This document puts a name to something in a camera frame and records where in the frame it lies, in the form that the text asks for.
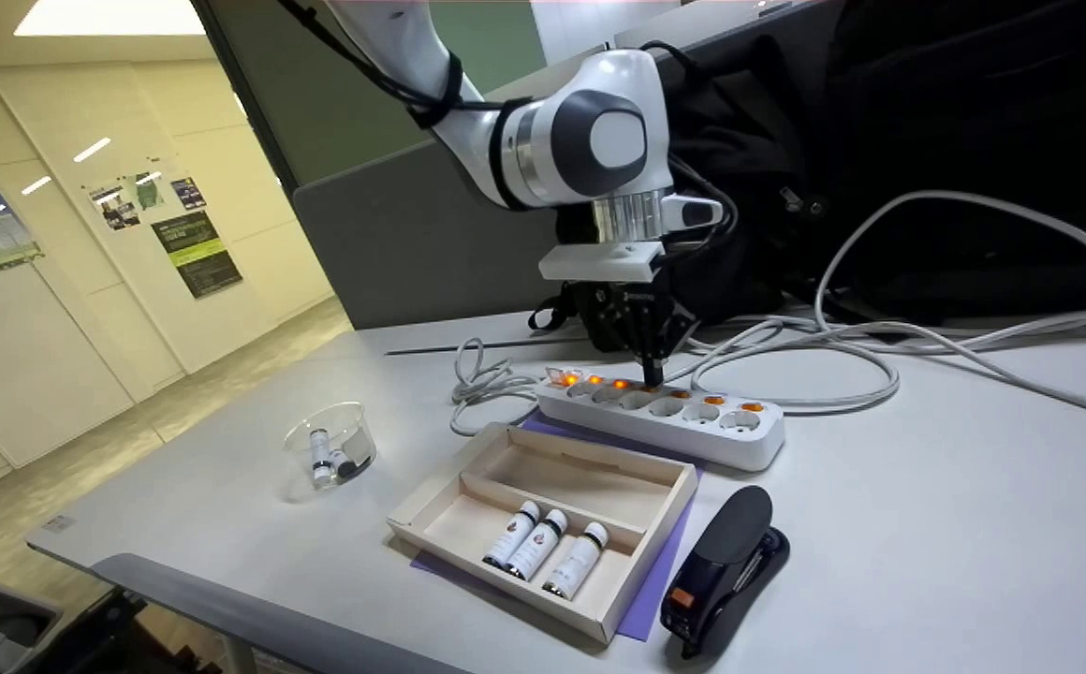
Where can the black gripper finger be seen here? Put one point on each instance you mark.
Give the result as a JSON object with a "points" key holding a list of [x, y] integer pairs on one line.
{"points": [[652, 360]]}

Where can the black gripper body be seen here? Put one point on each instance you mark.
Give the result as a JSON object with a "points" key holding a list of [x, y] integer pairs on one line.
{"points": [[634, 316]]}

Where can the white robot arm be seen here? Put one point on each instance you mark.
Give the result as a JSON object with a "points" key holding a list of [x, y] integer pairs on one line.
{"points": [[601, 142]]}

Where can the white power strip orange switches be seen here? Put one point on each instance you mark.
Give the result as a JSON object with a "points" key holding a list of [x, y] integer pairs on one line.
{"points": [[709, 427]]}

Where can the black stapler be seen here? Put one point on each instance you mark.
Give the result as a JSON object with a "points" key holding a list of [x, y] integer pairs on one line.
{"points": [[723, 574]]}

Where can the right white dropper bottle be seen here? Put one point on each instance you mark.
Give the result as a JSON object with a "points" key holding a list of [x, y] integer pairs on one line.
{"points": [[577, 564]]}

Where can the white dropper bottle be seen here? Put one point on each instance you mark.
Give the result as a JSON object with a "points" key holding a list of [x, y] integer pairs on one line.
{"points": [[515, 532], [577, 564], [537, 550]]}

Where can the middle white dropper bottle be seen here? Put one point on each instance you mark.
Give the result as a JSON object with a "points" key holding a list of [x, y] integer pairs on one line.
{"points": [[537, 550]]}

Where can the left white dropper bottle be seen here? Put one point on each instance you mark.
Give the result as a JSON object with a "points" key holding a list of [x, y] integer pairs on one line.
{"points": [[515, 532]]}

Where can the wooden compartment tray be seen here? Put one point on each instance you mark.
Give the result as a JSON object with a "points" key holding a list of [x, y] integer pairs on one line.
{"points": [[461, 512]]}

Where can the grey desk partition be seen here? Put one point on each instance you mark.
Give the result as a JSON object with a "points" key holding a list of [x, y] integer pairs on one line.
{"points": [[400, 228]]}

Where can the black backpack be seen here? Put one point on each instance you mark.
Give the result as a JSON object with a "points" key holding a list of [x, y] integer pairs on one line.
{"points": [[855, 145]]}

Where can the clear plastic cup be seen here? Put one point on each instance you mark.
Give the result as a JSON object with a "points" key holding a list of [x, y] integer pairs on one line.
{"points": [[352, 452]]}

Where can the small bottle inside cup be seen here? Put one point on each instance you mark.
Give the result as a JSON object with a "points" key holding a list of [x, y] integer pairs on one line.
{"points": [[322, 457]]}

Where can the black office chair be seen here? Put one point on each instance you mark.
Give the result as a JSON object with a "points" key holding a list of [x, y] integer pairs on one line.
{"points": [[108, 637]]}

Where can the dark green wall poster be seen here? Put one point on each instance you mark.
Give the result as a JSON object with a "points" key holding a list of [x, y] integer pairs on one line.
{"points": [[198, 251]]}

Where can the small photo wall notices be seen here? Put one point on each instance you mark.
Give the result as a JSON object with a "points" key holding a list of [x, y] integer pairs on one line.
{"points": [[143, 200]]}

